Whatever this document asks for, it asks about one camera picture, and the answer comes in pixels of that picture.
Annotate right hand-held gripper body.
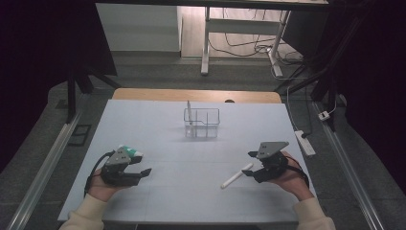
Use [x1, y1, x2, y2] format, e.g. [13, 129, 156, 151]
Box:
[253, 141, 290, 184]

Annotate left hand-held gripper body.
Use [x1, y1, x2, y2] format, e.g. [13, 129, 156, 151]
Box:
[100, 147, 142, 188]

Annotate green and white glue stick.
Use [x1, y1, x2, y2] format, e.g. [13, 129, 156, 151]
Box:
[118, 145, 144, 158]

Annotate white pen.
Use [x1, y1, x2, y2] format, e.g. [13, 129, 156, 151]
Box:
[220, 162, 255, 190]

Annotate clear plastic organizer box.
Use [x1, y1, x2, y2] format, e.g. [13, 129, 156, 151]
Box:
[183, 107, 221, 139]

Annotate translucent grey pen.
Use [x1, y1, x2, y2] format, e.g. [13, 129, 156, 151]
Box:
[186, 100, 194, 135]

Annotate person's left hand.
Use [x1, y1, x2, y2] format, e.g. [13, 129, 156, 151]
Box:
[86, 174, 121, 203]

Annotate person's right hand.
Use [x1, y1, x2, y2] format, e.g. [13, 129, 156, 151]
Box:
[267, 150, 315, 202]

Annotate white power strip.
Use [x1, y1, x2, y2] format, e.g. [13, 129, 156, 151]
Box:
[294, 129, 317, 157]

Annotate white table mat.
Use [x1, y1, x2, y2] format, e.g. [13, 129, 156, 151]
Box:
[56, 99, 327, 223]

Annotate black stand legs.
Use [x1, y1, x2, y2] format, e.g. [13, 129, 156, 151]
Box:
[274, 0, 374, 132]
[65, 63, 123, 124]

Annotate white cabinet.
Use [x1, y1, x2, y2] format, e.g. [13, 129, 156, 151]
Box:
[95, 3, 183, 53]

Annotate black curtain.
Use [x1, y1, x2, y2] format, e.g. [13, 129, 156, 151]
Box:
[0, 0, 118, 173]
[338, 0, 406, 196]

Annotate left hand-held gripper black cable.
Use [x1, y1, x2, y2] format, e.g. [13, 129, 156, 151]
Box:
[83, 150, 115, 197]

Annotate hand-held gripper black cable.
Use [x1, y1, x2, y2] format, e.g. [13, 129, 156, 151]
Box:
[285, 156, 310, 190]
[83, 150, 115, 197]

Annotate right hand-held gripper black cable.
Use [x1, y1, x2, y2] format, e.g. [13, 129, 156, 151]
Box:
[285, 156, 310, 190]

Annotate black rectangular floor frame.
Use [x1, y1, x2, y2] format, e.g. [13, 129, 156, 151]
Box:
[68, 124, 93, 148]

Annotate aluminium floor rail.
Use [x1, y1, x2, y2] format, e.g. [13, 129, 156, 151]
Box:
[312, 102, 386, 230]
[6, 111, 84, 230]

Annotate black cables on floor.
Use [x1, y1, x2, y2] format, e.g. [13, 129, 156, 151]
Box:
[209, 8, 305, 66]

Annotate white metal desk frame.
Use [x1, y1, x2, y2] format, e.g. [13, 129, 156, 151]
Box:
[200, 6, 292, 78]

